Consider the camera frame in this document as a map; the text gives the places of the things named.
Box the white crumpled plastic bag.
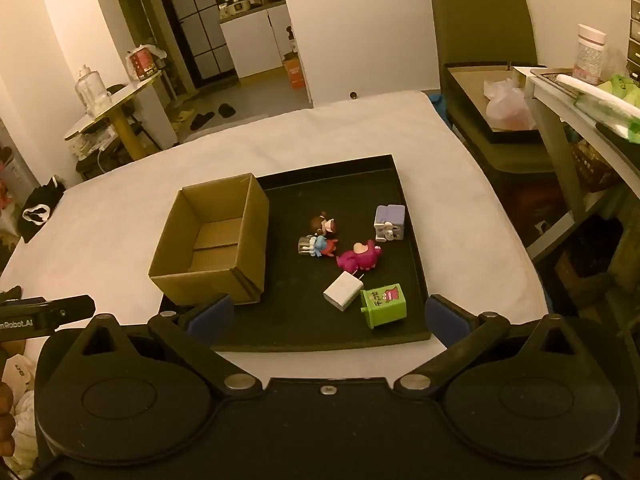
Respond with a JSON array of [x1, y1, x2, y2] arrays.
[[1, 354, 40, 461]]

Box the grid pane sliding door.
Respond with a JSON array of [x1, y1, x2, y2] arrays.
[[150, 0, 238, 88]]

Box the black shallow box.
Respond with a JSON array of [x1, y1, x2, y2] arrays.
[[442, 62, 547, 146]]

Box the orange cardboard box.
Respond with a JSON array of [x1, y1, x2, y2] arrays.
[[282, 55, 306, 90]]

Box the white shelf table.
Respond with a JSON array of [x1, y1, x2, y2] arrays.
[[512, 65, 640, 261]]

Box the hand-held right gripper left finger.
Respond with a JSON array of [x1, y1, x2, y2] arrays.
[[65, 295, 263, 393]]

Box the small drawer unit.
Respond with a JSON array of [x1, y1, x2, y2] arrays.
[[625, 0, 640, 81]]

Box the round side table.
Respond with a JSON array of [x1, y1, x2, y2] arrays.
[[63, 71, 163, 162]]

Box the pink plastic bag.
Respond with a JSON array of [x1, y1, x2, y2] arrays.
[[482, 77, 537, 132]]

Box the green chair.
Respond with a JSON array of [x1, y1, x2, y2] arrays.
[[430, 0, 540, 98]]

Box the black shallow tray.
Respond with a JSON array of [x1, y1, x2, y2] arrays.
[[159, 154, 433, 353]]

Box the brown cardboard box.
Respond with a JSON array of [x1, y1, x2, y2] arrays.
[[148, 172, 271, 307]]

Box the red package in plastic bag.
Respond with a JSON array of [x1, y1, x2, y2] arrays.
[[125, 44, 167, 81]]

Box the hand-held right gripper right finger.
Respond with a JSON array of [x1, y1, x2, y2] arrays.
[[395, 294, 581, 393]]

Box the pink bear toy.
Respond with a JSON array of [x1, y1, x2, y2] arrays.
[[336, 239, 385, 273]]

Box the person's left hand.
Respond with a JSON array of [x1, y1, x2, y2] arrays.
[[0, 381, 16, 457]]

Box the brown haired doll figurine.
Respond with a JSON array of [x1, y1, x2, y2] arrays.
[[298, 211, 341, 259]]

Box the clear glass jar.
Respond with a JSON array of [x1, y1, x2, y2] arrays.
[[75, 65, 112, 117]]

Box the white charger plug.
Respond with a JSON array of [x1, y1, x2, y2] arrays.
[[323, 270, 365, 313]]

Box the white kitchen cabinet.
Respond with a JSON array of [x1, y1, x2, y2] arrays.
[[220, 5, 301, 79]]

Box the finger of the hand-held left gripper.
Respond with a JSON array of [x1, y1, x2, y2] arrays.
[[0, 294, 96, 342]]

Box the black cloth with white print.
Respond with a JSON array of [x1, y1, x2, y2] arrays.
[[19, 176, 67, 243]]

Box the green packet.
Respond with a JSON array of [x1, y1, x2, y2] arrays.
[[575, 74, 640, 143]]

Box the white pill bottle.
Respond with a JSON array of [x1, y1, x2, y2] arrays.
[[572, 24, 607, 86]]

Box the grey block toy figure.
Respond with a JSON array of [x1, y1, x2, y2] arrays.
[[374, 204, 406, 242]]

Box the green toy bin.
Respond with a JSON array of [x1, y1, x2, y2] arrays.
[[360, 283, 408, 331]]

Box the wicker basket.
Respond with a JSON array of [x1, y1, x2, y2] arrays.
[[570, 140, 621, 193]]

